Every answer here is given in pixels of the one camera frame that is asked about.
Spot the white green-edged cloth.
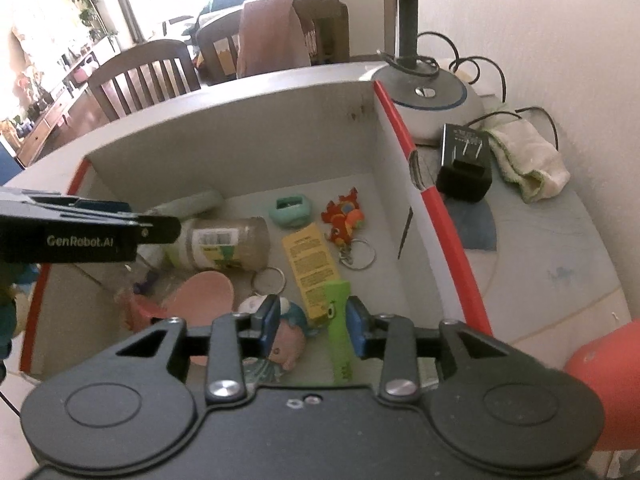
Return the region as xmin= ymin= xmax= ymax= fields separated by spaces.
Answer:
xmin=486 ymin=121 xmax=572 ymax=204

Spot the red water bottle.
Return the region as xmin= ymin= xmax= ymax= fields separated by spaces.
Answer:
xmin=562 ymin=317 xmax=640 ymax=456

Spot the pink fish doll keychain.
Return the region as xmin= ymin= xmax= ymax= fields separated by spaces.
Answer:
xmin=240 ymin=266 xmax=309 ymax=396

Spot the black power adapter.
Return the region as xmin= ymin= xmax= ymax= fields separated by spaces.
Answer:
xmin=435 ymin=123 xmax=494 ymax=204

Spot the wooden dining chair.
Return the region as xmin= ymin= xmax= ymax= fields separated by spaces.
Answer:
xmin=195 ymin=0 xmax=351 ymax=86
xmin=87 ymin=39 xmax=202 ymax=122

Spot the black lamp cable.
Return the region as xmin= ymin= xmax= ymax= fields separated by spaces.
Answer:
xmin=377 ymin=30 xmax=561 ymax=153

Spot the teal pencil sharpener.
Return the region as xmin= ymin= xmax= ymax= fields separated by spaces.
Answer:
xmin=269 ymin=195 xmax=314 ymax=227

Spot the wooden TV cabinet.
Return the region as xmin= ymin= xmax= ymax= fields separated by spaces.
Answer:
xmin=15 ymin=35 xmax=123 ymax=170

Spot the white desk lamp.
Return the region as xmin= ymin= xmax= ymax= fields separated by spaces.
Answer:
xmin=372 ymin=0 xmax=487 ymax=147

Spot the grey curtain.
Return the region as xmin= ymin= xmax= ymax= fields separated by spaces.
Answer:
xmin=107 ymin=0 xmax=147 ymax=45

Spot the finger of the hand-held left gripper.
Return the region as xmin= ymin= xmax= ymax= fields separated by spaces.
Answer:
xmin=135 ymin=215 xmax=182 ymax=246
xmin=65 ymin=195 xmax=134 ymax=217

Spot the small yellow box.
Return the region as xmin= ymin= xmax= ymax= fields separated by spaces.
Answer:
xmin=281 ymin=225 xmax=347 ymax=329

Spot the pink heart-shaped dish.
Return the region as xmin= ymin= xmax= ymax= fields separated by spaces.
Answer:
xmin=161 ymin=270 xmax=236 ymax=330

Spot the orange dragon keychain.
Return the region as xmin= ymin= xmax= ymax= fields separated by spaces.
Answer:
xmin=321 ymin=187 xmax=377 ymax=271

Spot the printed blue table mat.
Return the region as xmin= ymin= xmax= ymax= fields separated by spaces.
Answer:
xmin=440 ymin=180 xmax=633 ymax=376

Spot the pink towel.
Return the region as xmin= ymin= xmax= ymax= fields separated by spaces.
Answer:
xmin=236 ymin=0 xmax=314 ymax=79

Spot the green-labelled plastic bottle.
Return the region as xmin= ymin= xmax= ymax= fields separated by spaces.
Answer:
xmin=172 ymin=216 xmax=271 ymax=272

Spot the pale green tube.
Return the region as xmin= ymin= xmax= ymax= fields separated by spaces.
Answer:
xmin=145 ymin=189 xmax=224 ymax=223

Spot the red cardboard box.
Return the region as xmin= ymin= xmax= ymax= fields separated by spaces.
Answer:
xmin=20 ymin=80 xmax=494 ymax=382

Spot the bright green plastic bar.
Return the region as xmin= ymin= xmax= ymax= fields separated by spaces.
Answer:
xmin=324 ymin=280 xmax=354 ymax=386

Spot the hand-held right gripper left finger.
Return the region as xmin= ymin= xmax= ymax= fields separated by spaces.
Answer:
xmin=114 ymin=294 xmax=282 ymax=402

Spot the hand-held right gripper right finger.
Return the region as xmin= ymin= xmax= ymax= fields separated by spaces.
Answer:
xmin=346 ymin=295 xmax=517 ymax=402

